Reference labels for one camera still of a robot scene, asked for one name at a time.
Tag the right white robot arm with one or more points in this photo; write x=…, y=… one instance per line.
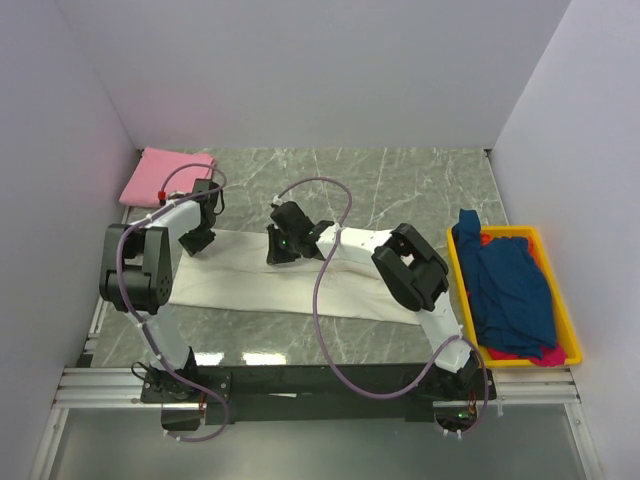
x=413, y=272

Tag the black base bar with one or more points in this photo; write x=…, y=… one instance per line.
x=312, y=392

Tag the aluminium frame rail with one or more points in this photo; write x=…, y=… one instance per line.
x=88, y=384

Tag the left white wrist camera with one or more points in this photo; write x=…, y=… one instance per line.
x=164, y=196

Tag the yellow plastic bin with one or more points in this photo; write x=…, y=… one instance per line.
x=566, y=334

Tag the folded pink t shirt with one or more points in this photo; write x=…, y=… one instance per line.
x=154, y=168

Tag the magenta t shirt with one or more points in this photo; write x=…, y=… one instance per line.
x=550, y=357

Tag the orange t shirt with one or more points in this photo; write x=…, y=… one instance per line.
x=486, y=238

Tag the white t shirt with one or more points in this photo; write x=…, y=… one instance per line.
x=232, y=274

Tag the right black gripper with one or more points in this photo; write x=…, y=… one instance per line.
x=275, y=256

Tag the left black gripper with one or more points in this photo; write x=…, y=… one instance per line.
x=192, y=247

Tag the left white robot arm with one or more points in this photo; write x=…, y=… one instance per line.
x=136, y=278

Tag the blue t shirt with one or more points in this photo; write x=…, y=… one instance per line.
x=509, y=296

